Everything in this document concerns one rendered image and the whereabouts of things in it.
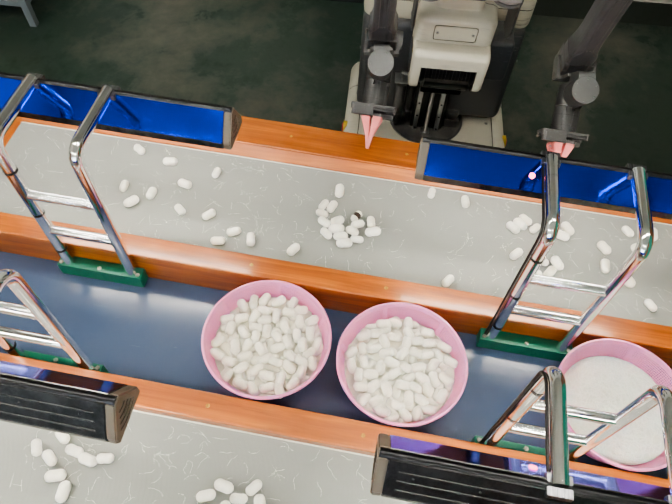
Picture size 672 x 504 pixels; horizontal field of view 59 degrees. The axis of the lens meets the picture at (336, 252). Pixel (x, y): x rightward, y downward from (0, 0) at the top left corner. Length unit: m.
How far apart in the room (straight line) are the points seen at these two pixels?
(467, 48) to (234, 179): 0.77
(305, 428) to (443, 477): 0.41
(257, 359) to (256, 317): 0.10
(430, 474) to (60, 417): 0.50
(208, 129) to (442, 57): 0.85
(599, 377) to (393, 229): 0.55
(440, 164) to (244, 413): 0.59
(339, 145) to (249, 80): 1.42
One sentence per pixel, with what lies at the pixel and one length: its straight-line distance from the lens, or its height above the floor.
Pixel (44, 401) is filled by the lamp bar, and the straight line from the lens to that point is 0.90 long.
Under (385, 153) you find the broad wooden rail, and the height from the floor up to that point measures 0.76.
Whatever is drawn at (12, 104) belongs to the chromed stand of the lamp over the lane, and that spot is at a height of 1.12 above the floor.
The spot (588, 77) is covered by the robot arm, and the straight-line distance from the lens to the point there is 1.40.
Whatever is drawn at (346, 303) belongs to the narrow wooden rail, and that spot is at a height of 0.71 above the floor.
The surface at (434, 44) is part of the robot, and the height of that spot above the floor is 0.80.
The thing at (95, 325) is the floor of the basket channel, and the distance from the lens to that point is 1.43.
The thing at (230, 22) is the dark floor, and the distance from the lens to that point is 3.25.
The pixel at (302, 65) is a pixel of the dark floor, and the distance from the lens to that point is 2.97.
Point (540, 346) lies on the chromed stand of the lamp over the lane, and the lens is 1.36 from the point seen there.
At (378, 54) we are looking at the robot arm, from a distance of 1.34.
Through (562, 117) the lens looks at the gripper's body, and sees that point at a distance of 1.45.
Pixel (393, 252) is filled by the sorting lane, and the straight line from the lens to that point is 1.37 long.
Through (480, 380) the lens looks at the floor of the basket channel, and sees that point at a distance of 1.34.
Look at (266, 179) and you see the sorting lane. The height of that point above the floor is 0.74.
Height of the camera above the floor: 1.88
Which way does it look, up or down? 57 degrees down
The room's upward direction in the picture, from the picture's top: 3 degrees clockwise
